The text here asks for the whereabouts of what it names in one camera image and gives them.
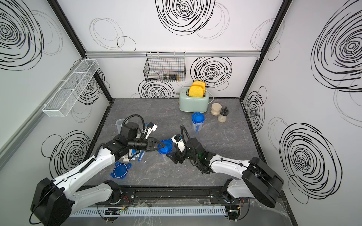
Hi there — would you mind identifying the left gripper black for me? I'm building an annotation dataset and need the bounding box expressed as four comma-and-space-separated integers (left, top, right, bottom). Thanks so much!
129, 137, 166, 151

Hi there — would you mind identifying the clear container blue lid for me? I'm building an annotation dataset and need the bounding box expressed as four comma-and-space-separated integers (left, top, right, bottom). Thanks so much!
158, 139, 173, 162
191, 112, 205, 133

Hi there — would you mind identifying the clear plastic container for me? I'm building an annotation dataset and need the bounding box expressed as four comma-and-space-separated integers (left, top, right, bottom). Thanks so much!
115, 118, 125, 134

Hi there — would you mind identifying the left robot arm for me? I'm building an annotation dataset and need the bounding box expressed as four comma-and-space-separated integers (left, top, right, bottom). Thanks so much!
30, 115, 165, 226

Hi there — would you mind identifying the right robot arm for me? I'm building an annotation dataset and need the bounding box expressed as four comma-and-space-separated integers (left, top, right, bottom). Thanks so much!
167, 135, 284, 208

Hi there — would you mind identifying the blue white toothbrush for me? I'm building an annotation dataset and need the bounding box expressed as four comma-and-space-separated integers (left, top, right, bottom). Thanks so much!
138, 151, 145, 162

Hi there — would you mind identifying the mint green toaster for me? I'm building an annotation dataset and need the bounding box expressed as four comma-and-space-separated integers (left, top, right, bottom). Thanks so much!
179, 87, 214, 113

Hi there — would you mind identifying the beige round jar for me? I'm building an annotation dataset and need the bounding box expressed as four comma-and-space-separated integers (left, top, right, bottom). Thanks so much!
210, 103, 222, 116

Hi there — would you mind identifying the small bottle black cap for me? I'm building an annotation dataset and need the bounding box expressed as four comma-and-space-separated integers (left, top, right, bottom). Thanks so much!
218, 106, 229, 123

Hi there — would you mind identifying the yellow sponge toast front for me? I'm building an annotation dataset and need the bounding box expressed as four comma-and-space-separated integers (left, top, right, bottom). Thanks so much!
188, 85, 205, 98

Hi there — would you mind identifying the yellow sponge toast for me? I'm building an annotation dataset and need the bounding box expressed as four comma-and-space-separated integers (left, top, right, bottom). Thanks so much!
192, 81, 206, 89
188, 85, 205, 98

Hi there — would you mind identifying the yellow sponge toast back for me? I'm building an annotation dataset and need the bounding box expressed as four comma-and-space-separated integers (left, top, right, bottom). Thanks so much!
192, 81, 206, 89

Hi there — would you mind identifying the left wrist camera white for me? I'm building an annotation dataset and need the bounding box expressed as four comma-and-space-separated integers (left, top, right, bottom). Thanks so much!
144, 122, 157, 139

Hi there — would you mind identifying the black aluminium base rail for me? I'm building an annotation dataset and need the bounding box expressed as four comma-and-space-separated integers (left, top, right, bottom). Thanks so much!
58, 185, 286, 204

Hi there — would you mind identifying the black wire wall basket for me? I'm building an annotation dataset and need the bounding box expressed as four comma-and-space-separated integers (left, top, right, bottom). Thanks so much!
143, 51, 186, 82

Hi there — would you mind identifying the white slotted cable duct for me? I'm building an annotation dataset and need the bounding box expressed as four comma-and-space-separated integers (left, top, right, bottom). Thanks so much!
71, 206, 226, 218

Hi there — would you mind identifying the white mesh wall shelf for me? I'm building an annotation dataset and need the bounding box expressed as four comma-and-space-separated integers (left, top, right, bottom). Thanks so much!
42, 59, 100, 117

